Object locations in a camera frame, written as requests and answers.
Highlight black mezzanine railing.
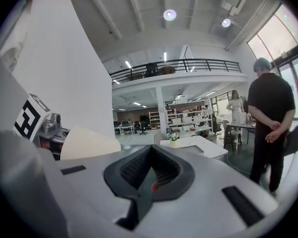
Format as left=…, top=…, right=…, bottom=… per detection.
left=109, top=58, right=242, bottom=84

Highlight cream cup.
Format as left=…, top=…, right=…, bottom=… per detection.
left=61, top=125, right=122, bottom=161

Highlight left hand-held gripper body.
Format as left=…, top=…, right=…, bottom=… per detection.
left=12, top=93, right=72, bottom=160

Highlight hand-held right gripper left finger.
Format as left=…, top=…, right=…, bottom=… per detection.
left=56, top=144, right=153, bottom=238

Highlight small white shelf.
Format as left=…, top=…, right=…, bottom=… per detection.
left=149, top=111, right=162, bottom=129

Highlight potted blue and white flowers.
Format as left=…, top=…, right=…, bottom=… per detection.
left=166, top=129, right=181, bottom=148

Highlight grey upholstered chair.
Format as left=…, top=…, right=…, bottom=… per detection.
left=153, top=132, right=167, bottom=146

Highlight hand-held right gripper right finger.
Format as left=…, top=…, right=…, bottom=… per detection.
left=135, top=144, right=280, bottom=238

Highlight large white storage shelf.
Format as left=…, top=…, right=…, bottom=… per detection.
left=165, top=102, right=214, bottom=136

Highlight dark grey chair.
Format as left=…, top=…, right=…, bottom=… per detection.
left=284, top=122, right=298, bottom=156

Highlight beige dining chair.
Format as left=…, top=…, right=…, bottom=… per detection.
left=223, top=119, right=243, bottom=151

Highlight person's white jacket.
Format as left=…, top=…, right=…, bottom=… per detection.
left=0, top=31, right=32, bottom=133

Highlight black office chair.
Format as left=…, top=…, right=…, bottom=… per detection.
left=138, top=119, right=149, bottom=136

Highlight person's left forearm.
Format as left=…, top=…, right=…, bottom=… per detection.
left=0, top=127, right=73, bottom=238

